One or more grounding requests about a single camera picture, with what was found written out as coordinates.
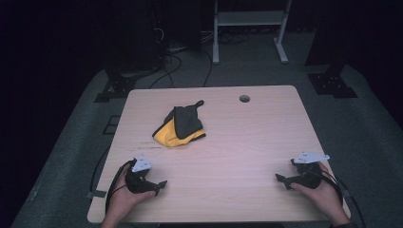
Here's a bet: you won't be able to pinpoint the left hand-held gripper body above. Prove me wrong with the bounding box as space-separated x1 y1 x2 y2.
125 154 160 195

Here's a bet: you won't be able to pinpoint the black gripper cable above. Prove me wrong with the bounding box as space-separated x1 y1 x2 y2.
318 170 367 228
89 144 135 214

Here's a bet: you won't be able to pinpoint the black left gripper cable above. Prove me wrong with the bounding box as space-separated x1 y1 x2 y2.
89 144 135 214

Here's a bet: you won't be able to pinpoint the black floor cables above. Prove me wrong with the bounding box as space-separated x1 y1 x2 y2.
147 28 251 90

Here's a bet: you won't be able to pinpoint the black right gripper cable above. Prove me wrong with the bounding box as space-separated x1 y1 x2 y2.
318 170 367 228

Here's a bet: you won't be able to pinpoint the white metal desk frame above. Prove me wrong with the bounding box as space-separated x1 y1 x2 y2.
212 0 293 66

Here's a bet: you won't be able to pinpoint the person's left hand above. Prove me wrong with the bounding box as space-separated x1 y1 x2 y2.
106 162 158 220

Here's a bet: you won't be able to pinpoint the yellow and grey towel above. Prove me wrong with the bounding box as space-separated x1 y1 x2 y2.
151 100 207 148

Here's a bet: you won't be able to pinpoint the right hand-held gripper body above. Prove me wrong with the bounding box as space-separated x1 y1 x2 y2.
286 151 331 191

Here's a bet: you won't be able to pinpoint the grey tape strip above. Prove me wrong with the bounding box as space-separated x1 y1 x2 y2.
86 189 107 200

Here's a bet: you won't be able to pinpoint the person's right hand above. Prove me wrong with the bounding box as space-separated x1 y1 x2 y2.
289 161 347 224

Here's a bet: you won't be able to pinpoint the black stand base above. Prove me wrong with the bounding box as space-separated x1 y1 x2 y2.
306 64 359 100
93 66 161 104

